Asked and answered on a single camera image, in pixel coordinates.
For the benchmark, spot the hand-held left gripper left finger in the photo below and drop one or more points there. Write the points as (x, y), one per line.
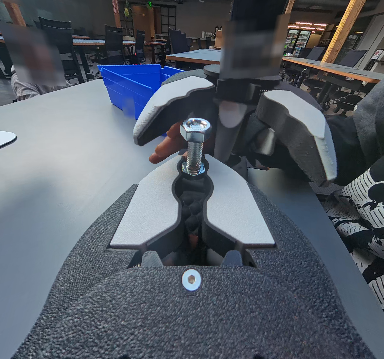
(144, 215)

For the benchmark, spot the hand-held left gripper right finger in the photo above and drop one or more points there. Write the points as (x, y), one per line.
(237, 215)

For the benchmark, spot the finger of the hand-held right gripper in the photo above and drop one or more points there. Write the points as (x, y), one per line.
(306, 116)
(177, 90)

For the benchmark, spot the silver hex nut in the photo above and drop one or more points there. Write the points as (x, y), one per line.
(195, 132)

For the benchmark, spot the blue plastic bin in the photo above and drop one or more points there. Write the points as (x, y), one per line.
(126, 80)

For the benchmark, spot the silver hex bolt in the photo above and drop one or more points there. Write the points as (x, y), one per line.
(195, 155)

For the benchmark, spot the person's right forearm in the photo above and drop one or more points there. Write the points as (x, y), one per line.
(354, 143)

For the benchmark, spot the person's right hand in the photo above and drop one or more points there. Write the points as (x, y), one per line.
(168, 146)

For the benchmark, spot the grey desk with wooden edge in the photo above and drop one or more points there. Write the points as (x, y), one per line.
(99, 42)
(345, 69)
(195, 54)

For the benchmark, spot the black office chair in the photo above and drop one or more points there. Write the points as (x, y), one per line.
(140, 43)
(178, 40)
(114, 41)
(60, 41)

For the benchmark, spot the glass door drinks fridge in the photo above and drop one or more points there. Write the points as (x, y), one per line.
(300, 40)

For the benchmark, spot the black white patterned pants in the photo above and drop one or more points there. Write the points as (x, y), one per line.
(360, 230)

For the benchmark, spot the white document stand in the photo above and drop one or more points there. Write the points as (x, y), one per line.
(6, 138)

